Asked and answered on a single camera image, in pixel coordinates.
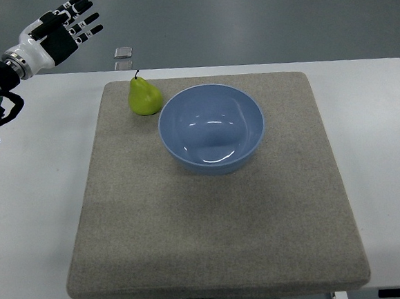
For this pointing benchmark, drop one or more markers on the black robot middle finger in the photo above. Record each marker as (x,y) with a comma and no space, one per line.
(77,9)

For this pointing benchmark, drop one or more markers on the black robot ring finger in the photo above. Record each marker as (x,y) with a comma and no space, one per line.
(82,24)

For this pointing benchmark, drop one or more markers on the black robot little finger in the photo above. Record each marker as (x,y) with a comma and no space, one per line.
(85,36)

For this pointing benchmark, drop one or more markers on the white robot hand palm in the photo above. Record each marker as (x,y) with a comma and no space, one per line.
(30,55)

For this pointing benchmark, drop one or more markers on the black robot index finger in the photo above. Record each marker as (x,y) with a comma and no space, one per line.
(64,6)

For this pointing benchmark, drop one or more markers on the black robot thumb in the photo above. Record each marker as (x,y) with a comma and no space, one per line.
(48,26)

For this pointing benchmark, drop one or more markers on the green pear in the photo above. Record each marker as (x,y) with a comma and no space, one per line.
(143,97)

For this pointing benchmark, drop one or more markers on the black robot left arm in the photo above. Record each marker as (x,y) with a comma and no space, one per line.
(11,103)

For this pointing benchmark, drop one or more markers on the blue bowl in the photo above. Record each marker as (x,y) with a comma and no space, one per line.
(211,129)

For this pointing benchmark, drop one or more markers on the upper metal floor plate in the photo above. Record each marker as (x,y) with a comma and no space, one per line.
(123,52)

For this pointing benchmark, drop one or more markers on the metal floor plate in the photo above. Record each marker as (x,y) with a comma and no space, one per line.
(123,52)
(124,65)

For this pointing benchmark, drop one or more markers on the lower metal floor plate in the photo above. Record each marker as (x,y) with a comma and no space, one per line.
(124,65)

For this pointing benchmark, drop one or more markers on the beige fabric mat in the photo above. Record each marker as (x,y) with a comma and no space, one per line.
(280,226)

